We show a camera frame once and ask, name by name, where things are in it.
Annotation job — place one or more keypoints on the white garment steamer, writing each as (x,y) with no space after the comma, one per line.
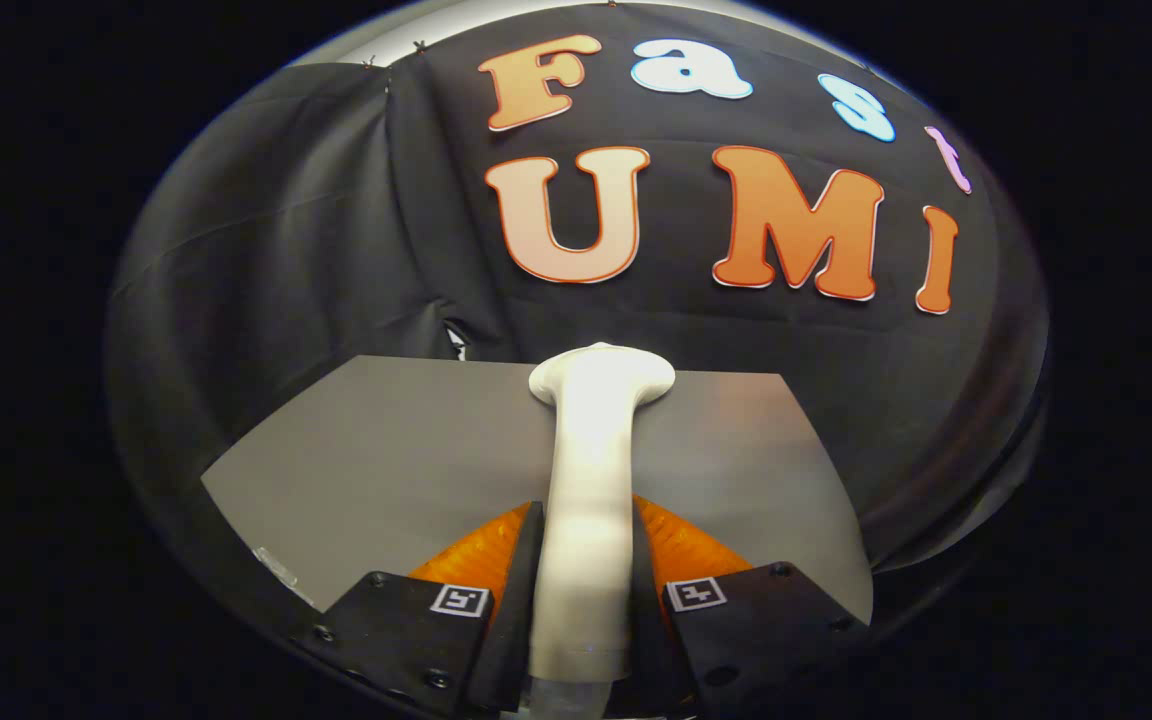
(591,480)

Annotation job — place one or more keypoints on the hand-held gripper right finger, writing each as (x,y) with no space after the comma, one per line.
(648,620)

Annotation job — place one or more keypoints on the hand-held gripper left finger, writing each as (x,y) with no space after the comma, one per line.
(516,620)

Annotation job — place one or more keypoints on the grey drawer cabinet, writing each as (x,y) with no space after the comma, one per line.
(386,450)

